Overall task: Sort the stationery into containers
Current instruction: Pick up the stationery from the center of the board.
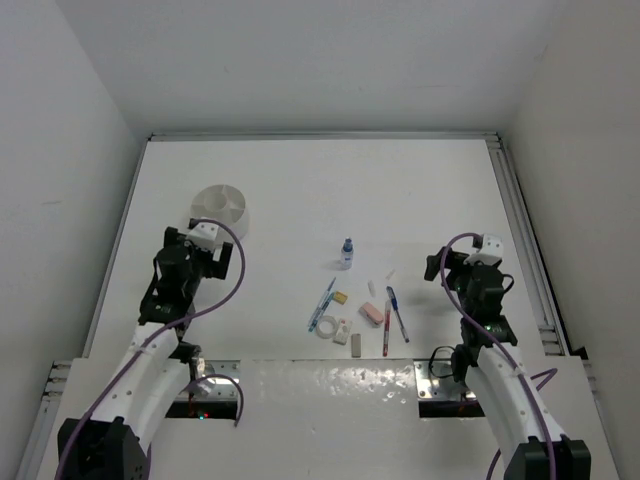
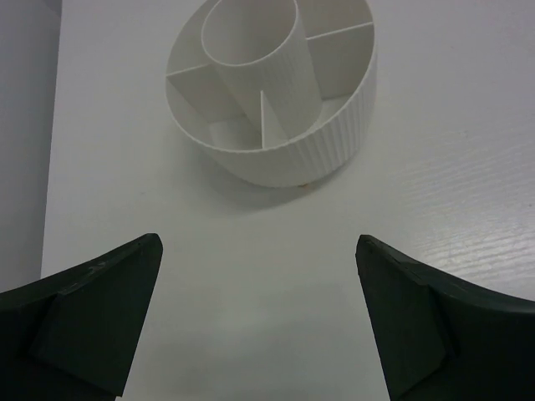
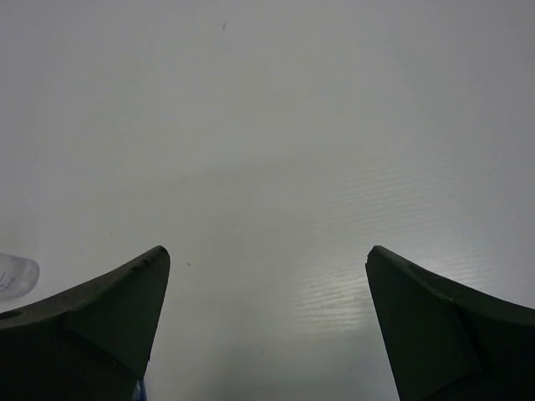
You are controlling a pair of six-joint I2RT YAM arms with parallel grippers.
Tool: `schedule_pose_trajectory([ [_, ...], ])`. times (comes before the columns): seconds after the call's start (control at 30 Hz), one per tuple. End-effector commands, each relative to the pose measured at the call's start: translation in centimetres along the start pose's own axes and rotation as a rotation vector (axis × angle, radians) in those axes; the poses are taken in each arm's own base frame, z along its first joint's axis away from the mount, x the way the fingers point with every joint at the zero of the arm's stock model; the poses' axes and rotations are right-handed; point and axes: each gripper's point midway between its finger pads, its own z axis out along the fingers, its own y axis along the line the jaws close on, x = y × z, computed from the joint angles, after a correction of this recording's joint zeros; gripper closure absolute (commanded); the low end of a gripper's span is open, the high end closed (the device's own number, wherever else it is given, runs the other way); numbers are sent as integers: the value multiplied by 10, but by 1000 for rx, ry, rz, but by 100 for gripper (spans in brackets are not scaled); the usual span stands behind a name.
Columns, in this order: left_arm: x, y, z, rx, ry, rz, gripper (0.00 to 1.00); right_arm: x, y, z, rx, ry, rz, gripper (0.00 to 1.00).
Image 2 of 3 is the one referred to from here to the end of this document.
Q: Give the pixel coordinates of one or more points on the white round desk organizer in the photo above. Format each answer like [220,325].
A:
[278,93]

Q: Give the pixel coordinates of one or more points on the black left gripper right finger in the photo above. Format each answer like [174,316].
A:
[443,338]

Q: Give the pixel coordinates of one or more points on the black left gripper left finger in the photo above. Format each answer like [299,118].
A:
[73,335]

